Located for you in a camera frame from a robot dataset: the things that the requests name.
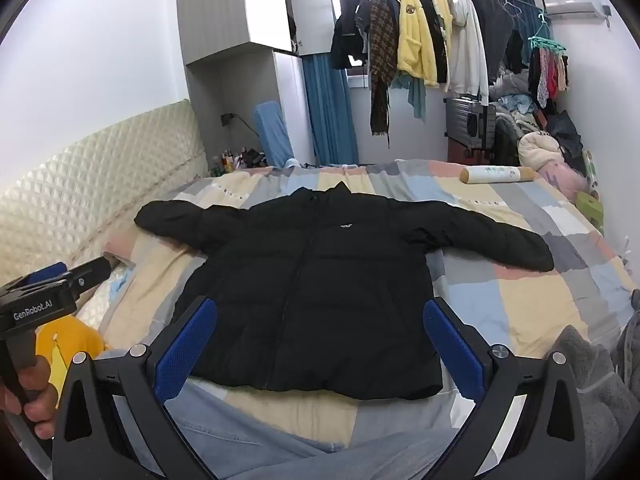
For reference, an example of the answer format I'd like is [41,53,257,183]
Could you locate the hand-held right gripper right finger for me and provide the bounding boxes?
[422,296,587,480]

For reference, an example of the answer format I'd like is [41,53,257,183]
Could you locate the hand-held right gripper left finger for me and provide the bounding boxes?
[50,296,221,480]

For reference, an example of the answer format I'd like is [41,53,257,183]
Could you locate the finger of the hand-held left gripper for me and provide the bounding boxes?
[65,256,119,297]
[21,261,69,287]

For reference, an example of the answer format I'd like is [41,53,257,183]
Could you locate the black puffer jacket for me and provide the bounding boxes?
[134,181,555,401]

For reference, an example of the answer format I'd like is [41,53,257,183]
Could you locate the pile of clothes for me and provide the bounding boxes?
[487,72,536,126]

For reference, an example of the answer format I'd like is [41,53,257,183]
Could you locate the person's left hand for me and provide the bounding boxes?
[0,354,58,436]

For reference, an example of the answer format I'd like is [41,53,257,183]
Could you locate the white patterned pillow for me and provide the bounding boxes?
[75,259,133,333]

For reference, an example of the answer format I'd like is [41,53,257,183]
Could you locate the yellow plush toy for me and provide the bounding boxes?
[35,317,108,401]

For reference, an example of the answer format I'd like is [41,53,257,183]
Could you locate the cream quilted headboard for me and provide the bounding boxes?
[0,99,210,291]

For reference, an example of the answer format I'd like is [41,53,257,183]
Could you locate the bed with patchwork sheet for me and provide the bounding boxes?
[65,157,636,461]

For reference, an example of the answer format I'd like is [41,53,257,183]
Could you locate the grey fleece blanket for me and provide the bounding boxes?
[552,290,640,480]

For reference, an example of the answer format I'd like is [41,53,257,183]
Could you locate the clutter of small bottles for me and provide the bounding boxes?
[210,146,266,177]

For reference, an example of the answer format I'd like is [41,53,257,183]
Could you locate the white rolled mat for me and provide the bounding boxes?
[460,164,537,187]

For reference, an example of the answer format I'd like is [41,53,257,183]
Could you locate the green stool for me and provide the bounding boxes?
[575,190,605,236]

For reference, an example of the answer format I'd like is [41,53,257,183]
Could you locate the red suitcase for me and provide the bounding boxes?
[446,137,496,166]

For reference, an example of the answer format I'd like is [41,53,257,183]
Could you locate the pink plush cushion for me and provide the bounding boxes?
[542,160,588,196]

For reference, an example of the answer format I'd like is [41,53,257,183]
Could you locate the cream plush cushion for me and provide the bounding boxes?
[517,130,563,168]

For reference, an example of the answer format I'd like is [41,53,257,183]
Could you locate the dark backpack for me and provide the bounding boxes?
[495,115,521,166]

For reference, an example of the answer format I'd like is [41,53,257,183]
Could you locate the grey suitcase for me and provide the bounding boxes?
[445,97,497,153]

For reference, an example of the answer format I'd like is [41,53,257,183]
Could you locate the black bag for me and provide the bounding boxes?
[547,110,585,171]

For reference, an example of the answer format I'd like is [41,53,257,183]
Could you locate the teal hanging cloth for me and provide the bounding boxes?
[392,72,427,122]

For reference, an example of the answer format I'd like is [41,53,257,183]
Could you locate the blue curtain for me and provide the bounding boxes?
[302,55,360,167]

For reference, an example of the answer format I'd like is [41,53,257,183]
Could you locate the white wardrobe cabinet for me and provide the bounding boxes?
[176,0,311,181]

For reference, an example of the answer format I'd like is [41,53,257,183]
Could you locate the hanging socks and underwear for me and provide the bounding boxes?
[527,45,571,108]

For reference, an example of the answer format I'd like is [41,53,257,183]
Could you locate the white hoodie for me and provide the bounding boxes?
[445,0,490,106]

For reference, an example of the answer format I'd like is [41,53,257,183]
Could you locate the hanging black garment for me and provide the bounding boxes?
[415,0,448,86]

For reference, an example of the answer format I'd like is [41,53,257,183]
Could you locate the brown houndstooth scarf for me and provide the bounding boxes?
[369,0,401,148]

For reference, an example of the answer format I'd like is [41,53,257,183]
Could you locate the yellow fleece hoodie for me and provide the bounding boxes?
[392,0,438,86]

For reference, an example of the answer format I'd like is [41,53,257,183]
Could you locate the green clip hanger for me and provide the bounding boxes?
[527,10,568,53]

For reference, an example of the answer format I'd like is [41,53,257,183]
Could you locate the dark grey garment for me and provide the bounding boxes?
[457,0,516,83]

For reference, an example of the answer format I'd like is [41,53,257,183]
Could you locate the hanging black jacket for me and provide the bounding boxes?
[330,0,373,70]

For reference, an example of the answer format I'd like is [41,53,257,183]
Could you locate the pale yellow garment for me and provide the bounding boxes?
[431,0,453,56]

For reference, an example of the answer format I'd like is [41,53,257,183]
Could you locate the teal garment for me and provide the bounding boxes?
[502,0,538,66]

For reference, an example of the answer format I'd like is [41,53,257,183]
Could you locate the white air conditioner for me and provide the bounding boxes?
[542,0,612,23]

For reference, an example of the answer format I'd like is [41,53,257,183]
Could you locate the wall plug with cable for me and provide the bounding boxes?
[221,112,258,136]

